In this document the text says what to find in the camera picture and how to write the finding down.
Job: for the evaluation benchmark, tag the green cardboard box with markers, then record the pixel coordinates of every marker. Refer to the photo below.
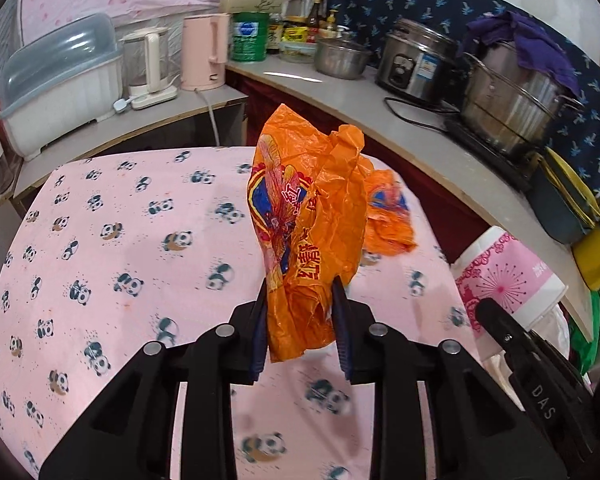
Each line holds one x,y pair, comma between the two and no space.
582,340

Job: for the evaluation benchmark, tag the pink panda tablecloth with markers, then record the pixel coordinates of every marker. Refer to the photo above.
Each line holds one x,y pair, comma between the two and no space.
130,210

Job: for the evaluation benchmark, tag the white dish drainer box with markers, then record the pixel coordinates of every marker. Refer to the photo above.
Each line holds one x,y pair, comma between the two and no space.
65,100

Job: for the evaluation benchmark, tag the purple cloth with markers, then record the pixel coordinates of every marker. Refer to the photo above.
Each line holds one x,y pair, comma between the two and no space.
530,45

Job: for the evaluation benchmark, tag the black induction cooker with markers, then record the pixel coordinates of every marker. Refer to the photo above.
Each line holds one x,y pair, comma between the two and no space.
485,155

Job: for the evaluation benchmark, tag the clear food container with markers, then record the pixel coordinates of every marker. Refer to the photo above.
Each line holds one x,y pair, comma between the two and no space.
297,52

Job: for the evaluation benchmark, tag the white power plug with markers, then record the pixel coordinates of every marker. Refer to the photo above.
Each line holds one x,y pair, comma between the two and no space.
122,104

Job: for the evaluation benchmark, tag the steel rice cooker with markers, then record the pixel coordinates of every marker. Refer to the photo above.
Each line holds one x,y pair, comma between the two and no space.
415,65

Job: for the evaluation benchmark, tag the dark teal basin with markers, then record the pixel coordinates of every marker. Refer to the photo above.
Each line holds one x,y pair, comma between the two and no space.
560,205

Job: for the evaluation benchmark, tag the yellow plastic scoop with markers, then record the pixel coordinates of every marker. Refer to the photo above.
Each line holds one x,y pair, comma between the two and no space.
597,260

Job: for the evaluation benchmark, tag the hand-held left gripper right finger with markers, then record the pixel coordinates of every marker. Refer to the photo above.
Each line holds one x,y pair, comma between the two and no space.
341,330

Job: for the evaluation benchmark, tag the green tin can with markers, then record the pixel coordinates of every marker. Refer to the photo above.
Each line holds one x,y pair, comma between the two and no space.
249,40

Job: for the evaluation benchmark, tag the dark bottle white label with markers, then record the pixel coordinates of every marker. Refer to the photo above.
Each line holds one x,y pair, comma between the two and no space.
275,37

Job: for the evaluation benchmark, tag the small steel pot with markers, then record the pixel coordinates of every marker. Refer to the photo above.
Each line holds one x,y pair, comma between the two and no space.
342,60

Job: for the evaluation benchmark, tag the pink electric kettle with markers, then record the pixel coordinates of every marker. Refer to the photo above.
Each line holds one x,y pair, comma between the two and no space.
202,55

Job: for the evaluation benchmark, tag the orange printed plastic bag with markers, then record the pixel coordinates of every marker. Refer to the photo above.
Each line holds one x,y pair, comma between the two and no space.
300,210

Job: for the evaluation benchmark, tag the dark sauce bottle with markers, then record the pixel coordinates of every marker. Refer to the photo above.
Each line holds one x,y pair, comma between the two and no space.
314,12

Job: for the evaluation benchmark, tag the kitchen knife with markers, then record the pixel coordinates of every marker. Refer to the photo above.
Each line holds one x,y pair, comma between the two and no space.
300,77

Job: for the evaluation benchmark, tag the pink white paper roll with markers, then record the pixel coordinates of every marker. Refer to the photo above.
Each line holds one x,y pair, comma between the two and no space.
505,275

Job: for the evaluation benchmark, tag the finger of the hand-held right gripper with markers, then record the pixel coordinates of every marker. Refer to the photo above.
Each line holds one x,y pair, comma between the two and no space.
502,327

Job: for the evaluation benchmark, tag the clear plastic container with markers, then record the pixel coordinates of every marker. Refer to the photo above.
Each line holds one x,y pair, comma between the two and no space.
5,172

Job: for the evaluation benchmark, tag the large steel steamer pot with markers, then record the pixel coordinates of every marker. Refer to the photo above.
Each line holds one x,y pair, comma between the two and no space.
510,110

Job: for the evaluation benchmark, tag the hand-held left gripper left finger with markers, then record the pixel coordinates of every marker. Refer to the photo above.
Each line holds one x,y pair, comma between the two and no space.
259,340

